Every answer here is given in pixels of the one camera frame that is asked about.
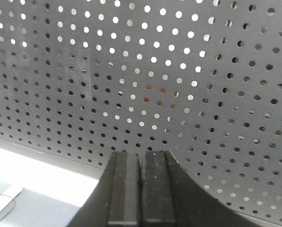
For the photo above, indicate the white standing desk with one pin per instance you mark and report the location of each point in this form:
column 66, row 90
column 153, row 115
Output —
column 38, row 189

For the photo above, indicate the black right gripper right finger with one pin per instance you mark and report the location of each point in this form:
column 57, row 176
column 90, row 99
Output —
column 170, row 198

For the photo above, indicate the black perforated pegboard panel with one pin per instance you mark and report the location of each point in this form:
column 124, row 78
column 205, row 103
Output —
column 80, row 79

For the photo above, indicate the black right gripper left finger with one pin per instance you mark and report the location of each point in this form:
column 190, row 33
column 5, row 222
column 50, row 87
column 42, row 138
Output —
column 115, row 202

